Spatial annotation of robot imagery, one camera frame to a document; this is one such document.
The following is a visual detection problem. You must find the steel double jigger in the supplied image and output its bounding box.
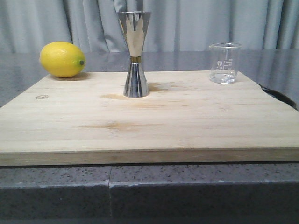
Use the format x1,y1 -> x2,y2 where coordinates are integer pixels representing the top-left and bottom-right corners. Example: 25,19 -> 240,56
117,11 -> 151,98

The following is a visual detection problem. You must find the glass beaker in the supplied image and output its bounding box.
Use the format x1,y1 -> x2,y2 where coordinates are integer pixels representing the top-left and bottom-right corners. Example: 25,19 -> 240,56
209,42 -> 242,84

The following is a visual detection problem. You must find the light wooden cutting board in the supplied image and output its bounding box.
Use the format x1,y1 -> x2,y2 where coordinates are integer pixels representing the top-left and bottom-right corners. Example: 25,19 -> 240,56
0,71 -> 299,166

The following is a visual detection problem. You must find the yellow lemon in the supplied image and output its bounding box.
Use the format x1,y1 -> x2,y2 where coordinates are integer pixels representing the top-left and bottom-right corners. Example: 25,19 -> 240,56
39,41 -> 85,78

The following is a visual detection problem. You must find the grey curtain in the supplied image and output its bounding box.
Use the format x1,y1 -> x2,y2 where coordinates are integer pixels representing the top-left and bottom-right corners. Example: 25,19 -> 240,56
0,0 -> 299,53

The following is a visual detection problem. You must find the black cable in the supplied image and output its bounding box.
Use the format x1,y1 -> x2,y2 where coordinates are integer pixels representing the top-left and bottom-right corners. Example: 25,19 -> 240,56
258,83 -> 299,110

